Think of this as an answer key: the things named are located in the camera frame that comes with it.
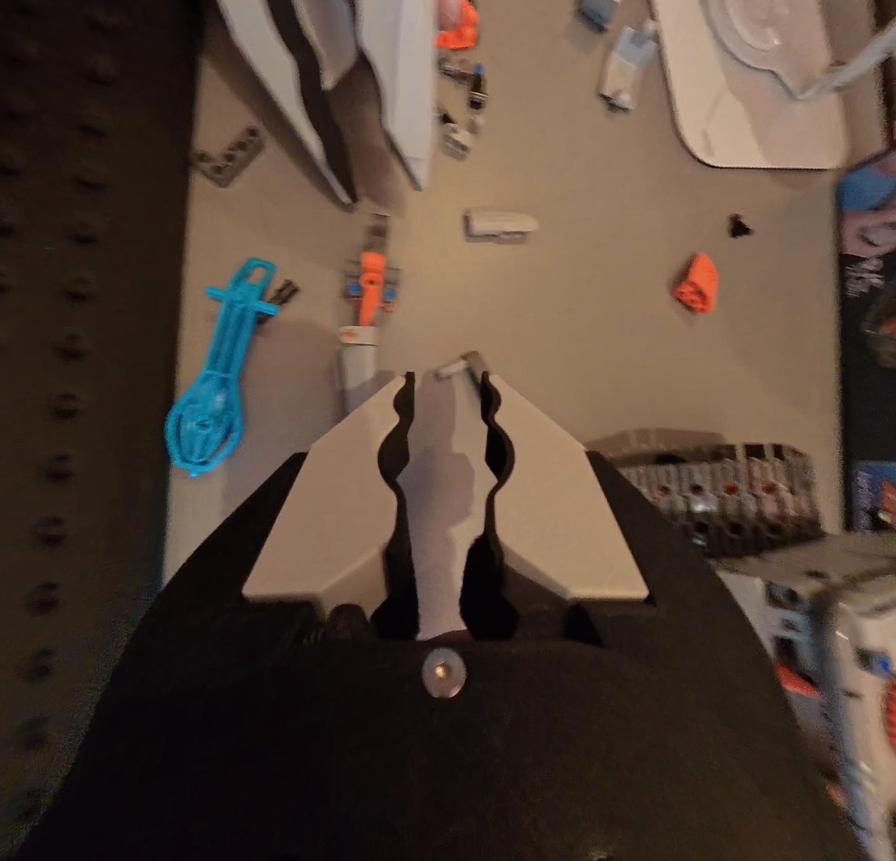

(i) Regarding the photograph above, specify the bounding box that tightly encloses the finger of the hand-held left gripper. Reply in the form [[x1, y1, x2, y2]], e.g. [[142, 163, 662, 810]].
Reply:
[[202, 0, 359, 205], [349, 0, 440, 191]]

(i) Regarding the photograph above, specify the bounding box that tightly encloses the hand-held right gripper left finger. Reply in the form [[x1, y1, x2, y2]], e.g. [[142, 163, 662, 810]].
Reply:
[[240, 371, 417, 601]]

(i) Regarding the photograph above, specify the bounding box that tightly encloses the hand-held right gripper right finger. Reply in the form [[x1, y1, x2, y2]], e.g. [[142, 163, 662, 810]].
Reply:
[[480, 371, 650, 603]]

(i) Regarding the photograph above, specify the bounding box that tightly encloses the orange wedge brick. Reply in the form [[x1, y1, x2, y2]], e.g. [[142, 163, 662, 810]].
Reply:
[[672, 252, 721, 313], [357, 252, 388, 326]]

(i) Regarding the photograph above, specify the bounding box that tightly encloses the grey orange brick assembly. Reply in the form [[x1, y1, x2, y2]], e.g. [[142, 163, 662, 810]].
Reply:
[[342, 215, 401, 324]]

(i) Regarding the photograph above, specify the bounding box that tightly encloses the grey orange brick cluster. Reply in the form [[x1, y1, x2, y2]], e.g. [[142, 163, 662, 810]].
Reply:
[[435, 0, 482, 51]]

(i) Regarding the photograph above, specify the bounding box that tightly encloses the grey angled beam brick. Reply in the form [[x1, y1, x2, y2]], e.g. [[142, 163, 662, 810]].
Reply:
[[190, 126, 267, 188]]

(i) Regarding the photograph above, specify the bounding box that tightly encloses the grey tracked toy robot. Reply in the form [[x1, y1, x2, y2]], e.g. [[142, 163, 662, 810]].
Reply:
[[588, 428, 896, 848]]

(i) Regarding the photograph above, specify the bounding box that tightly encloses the blue plastic brick tool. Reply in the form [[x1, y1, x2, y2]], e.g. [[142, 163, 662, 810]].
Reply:
[[164, 259, 279, 478]]

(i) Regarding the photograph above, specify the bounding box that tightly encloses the light grey curved panel brick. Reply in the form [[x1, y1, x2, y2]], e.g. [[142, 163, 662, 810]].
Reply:
[[598, 24, 659, 111]]

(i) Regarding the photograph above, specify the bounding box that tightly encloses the black connector pin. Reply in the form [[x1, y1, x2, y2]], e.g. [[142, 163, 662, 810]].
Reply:
[[260, 280, 302, 324]]

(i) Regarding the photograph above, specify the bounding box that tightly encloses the dark blue robot kit box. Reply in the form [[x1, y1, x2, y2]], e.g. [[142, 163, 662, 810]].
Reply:
[[833, 150, 896, 533]]

